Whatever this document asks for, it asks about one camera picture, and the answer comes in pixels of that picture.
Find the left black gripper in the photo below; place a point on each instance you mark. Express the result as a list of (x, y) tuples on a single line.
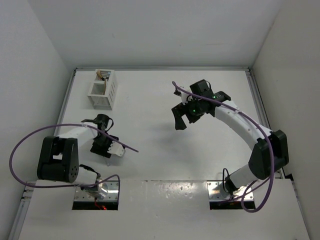
[(95, 148)]

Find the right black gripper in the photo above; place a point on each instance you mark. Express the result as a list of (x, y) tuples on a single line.
[(178, 111)]

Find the wooden tan stick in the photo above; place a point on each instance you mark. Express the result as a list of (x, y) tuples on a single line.
[(105, 86)]

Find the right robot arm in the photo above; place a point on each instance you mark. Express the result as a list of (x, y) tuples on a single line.
[(269, 149)]

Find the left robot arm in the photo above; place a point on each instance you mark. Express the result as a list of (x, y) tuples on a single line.
[(59, 155)]

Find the white slotted organizer box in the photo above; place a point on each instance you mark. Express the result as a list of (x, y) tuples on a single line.
[(96, 90)]

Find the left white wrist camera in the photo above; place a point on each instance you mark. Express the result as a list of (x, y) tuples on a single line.
[(117, 149)]

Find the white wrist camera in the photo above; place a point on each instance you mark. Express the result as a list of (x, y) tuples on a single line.
[(117, 149), (185, 98)]

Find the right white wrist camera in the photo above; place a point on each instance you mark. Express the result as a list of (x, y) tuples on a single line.
[(185, 98)]

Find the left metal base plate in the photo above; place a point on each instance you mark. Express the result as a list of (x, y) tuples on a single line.
[(105, 192)]

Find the metal base plate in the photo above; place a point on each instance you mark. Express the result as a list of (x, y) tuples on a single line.
[(105, 192), (216, 193)]

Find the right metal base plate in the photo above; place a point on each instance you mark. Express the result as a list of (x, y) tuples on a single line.
[(216, 193)]

